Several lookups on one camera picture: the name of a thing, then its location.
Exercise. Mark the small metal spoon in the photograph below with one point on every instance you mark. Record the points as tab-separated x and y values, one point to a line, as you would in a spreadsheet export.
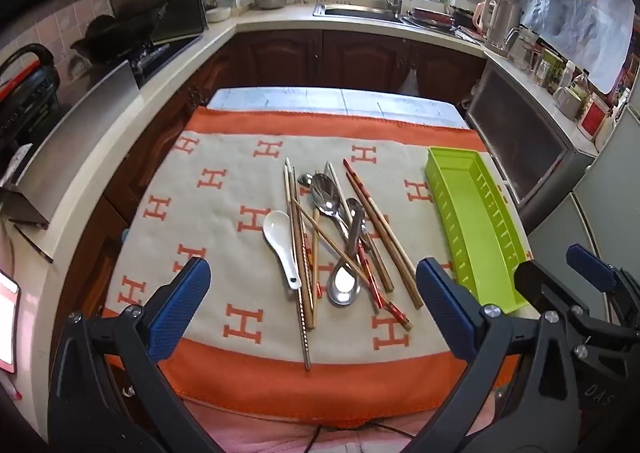
305	179

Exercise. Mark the green plastic utensil tray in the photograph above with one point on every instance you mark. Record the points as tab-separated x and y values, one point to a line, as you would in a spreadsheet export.
465	213

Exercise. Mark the red pan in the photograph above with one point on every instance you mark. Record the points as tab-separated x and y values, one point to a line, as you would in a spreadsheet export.
435	18

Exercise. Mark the grey countertop oven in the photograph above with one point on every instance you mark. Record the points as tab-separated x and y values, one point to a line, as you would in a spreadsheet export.
525	133

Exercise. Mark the pink cloth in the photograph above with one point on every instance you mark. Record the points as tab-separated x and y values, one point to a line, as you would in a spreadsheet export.
250	433

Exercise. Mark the black wok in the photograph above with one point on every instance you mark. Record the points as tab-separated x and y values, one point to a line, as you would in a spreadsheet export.
110	33

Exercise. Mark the white mug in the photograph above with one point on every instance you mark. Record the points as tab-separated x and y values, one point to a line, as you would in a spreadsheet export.
567	102

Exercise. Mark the pale bamboo chopstick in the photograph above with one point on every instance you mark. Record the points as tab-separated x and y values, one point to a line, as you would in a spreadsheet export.
287	183

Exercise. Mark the black gas stove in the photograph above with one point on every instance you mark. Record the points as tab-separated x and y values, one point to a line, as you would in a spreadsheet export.
160	53

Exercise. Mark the metal chopstick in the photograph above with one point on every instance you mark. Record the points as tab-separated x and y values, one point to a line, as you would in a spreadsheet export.
306	348

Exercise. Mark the steel splash guard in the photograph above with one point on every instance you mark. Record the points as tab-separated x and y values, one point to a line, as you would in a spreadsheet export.
75	133

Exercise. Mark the glass bottle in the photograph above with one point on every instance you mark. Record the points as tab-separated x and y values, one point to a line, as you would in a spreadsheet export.
580	83

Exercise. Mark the brown wooden chopstick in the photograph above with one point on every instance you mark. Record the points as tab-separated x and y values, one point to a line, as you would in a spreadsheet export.
315	238

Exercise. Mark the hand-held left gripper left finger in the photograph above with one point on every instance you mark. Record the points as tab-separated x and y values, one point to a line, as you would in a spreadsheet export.
180	303

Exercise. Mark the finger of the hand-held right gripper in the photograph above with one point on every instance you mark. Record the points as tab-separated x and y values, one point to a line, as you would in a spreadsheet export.
542	288
592	268

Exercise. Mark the orange beige patterned blanket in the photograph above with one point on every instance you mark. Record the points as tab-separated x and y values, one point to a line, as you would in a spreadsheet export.
225	233

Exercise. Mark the pink white device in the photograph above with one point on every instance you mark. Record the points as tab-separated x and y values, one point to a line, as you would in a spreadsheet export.
7	323

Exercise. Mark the green tin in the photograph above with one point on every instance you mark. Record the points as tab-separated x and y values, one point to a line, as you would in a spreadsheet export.
552	68

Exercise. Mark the glass teapot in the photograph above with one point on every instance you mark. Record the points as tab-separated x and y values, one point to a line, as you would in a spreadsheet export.
525	48

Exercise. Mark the white bowl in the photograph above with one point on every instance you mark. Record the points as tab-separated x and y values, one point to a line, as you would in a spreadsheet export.
218	14

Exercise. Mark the grey refrigerator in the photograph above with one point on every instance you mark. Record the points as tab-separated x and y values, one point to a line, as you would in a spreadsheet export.
600	193

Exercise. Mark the large metal spoon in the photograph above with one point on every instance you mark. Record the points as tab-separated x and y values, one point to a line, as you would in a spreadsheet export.
324	193

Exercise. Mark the white electric kettle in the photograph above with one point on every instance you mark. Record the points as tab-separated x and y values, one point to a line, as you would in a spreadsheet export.
495	18

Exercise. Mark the clear plastic bag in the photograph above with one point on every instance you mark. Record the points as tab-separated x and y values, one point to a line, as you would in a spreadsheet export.
575	8

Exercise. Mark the black rounded object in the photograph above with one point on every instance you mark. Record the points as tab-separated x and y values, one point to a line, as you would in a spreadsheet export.
25	83

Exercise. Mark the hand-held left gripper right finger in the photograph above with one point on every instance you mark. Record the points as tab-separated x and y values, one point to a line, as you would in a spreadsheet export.
442	303

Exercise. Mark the steel kitchen sink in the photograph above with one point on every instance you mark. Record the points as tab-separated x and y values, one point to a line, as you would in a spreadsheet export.
350	12

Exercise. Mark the red label jar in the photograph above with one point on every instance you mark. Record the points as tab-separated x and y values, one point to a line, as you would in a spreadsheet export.
592	115

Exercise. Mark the white ceramic spoon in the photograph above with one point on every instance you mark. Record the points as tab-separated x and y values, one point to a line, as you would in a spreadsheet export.
280	248

